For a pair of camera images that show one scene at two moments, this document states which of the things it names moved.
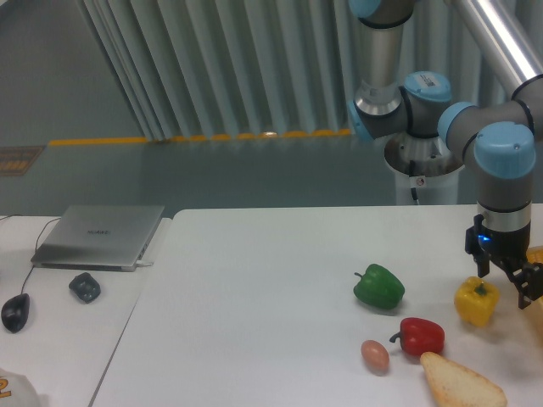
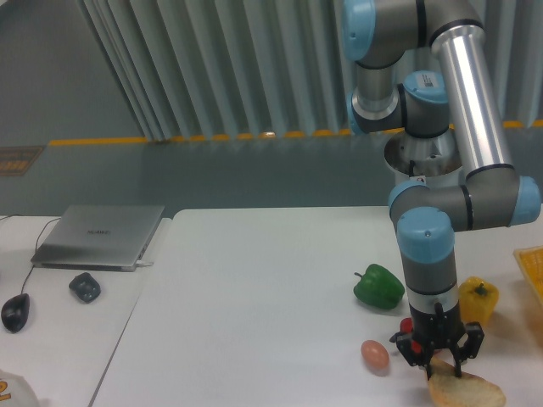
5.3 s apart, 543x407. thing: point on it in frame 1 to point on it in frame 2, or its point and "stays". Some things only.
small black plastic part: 85,287 stays
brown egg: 375,356 stays
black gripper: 512,246 to 442,329
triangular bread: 456,386 stays
